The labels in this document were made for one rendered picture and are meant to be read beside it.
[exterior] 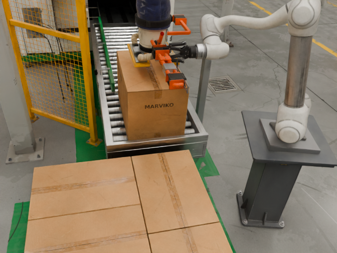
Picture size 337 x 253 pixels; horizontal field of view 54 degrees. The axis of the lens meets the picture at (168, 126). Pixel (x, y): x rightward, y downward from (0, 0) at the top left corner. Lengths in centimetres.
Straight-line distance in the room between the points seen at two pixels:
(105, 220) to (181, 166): 61
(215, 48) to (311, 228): 153
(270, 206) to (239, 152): 80
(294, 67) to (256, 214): 120
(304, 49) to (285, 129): 42
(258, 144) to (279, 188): 44
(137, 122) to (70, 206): 68
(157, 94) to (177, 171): 50
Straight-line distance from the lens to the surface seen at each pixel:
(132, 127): 220
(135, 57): 215
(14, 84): 275
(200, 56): 200
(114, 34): 396
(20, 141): 306
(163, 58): 186
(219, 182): 283
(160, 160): 214
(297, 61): 177
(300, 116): 186
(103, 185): 200
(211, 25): 206
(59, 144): 318
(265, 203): 248
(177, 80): 163
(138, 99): 208
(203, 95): 278
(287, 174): 230
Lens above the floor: 201
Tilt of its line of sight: 37 degrees down
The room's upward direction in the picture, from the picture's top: 4 degrees clockwise
